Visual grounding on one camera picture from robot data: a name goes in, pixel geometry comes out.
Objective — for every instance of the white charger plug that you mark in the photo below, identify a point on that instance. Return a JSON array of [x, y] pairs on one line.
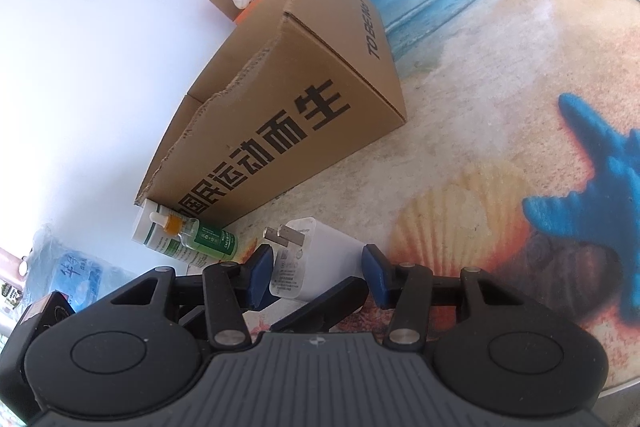
[[320, 257]]

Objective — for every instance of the blue plastic bag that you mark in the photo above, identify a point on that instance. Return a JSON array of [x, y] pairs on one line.
[[70, 267]]

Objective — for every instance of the white bottle green label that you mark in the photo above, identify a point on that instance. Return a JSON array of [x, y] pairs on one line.
[[155, 237]]

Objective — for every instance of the brown cardboard box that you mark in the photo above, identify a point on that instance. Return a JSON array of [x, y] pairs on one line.
[[310, 57]]

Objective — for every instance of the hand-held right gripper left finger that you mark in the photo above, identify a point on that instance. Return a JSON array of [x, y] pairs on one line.
[[260, 277]]

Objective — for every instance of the green dropper bottle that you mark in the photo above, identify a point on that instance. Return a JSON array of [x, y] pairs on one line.
[[210, 239]]

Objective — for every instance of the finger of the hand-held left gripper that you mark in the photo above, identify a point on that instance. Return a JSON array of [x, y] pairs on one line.
[[192, 321], [325, 304]]

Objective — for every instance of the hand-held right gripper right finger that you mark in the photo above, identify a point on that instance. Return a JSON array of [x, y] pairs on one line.
[[375, 274]]

